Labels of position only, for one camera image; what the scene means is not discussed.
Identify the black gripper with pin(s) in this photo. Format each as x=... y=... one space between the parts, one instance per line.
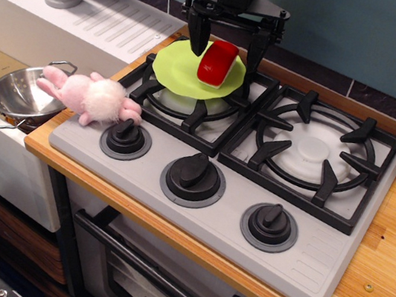
x=261 y=17

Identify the pink plush bunny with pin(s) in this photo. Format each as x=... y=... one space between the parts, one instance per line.
x=93 y=97

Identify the red white toy sushi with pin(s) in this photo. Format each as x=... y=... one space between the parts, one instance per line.
x=216 y=63

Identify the green plastic plate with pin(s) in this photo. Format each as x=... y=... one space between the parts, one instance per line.
x=176 y=68

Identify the black left burner grate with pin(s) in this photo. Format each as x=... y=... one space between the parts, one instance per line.
x=205 y=125

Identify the black burner grate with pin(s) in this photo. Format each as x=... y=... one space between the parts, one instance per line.
x=325 y=162
x=205 y=125

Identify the black left stove knob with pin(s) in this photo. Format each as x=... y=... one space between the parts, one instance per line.
x=125 y=141

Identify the black stove knob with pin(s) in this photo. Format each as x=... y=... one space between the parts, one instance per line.
x=193 y=181
x=125 y=141
x=269 y=227

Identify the black middle stove knob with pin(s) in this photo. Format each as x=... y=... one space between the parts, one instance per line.
x=193 y=181

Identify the black right burner grate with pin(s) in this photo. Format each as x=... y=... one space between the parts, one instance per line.
x=325 y=162

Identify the grey toy stove top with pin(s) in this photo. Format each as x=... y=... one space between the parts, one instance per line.
x=313 y=267

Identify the black right stove knob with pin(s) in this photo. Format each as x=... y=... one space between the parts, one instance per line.
x=269 y=227

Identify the white toy sink unit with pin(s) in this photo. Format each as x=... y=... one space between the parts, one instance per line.
x=97 y=35

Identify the steel colander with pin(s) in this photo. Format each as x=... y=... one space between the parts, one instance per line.
x=23 y=105

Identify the toy oven door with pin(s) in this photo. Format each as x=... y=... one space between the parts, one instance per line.
x=123 y=270

